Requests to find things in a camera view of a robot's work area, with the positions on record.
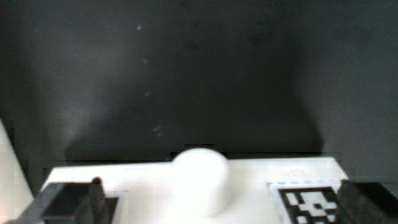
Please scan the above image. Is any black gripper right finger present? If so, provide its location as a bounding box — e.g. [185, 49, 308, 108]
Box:
[336, 180, 398, 224]

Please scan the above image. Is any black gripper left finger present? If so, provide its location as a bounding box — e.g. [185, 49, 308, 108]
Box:
[37, 176, 121, 224]

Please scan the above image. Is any white front drawer box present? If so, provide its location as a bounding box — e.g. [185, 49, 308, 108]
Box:
[46, 149, 347, 224]

